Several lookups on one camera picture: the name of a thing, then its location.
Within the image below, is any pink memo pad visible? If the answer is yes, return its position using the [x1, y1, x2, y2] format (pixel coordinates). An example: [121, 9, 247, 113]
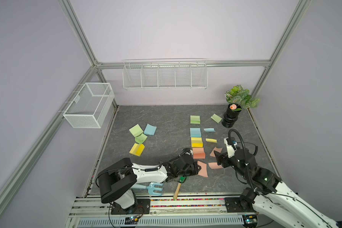
[197, 161, 208, 178]
[192, 147, 206, 159]

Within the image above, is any torn pink memo page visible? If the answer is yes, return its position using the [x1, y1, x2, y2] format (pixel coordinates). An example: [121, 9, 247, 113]
[210, 147, 223, 157]

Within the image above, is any torn yellow memo page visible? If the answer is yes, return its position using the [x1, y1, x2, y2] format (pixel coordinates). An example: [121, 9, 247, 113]
[206, 138, 218, 143]

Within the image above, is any torn blue memo page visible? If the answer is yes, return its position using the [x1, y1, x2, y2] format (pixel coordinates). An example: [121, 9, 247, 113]
[204, 128, 215, 132]

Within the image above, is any light blue memo pad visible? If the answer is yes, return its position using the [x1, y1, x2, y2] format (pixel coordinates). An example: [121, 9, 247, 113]
[143, 123, 157, 136]

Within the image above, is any torn green memo page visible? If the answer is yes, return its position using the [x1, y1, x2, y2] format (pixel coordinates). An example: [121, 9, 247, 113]
[211, 114, 222, 123]

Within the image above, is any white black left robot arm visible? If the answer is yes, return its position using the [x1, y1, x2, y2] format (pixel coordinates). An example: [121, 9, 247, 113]
[95, 148, 202, 209]

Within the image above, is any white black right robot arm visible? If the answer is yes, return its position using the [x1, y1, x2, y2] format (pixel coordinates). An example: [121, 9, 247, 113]
[214, 148, 342, 228]

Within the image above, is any yellow fanned memo pad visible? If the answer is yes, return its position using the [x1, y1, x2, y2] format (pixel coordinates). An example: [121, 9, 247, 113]
[129, 143, 145, 157]

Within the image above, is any light green memo pad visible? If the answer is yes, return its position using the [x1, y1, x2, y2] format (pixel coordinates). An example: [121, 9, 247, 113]
[129, 124, 143, 138]

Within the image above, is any light blue garden fork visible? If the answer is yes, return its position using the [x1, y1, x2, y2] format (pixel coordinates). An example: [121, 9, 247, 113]
[131, 182, 163, 196]

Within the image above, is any black glossy vase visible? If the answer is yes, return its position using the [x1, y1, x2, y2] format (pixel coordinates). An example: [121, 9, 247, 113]
[222, 104, 242, 128]

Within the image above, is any green artificial plant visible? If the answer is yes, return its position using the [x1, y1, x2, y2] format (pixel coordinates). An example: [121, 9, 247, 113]
[224, 85, 260, 112]

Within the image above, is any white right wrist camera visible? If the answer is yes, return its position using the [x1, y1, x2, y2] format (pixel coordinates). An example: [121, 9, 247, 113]
[224, 138, 237, 158]

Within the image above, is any green garden rake wooden handle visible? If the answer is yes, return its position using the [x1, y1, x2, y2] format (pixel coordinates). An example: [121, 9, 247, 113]
[173, 177, 187, 200]

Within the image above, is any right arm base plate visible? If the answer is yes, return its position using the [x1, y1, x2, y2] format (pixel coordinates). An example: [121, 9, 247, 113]
[224, 197, 256, 213]

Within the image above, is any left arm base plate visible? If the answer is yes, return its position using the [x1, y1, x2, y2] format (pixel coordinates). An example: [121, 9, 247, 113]
[111, 199, 151, 215]

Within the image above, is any white wire shelf basket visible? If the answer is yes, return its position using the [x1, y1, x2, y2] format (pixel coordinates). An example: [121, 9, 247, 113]
[123, 59, 209, 89]

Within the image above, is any white wire side basket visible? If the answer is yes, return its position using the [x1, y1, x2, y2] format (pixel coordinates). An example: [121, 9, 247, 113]
[59, 82, 115, 129]

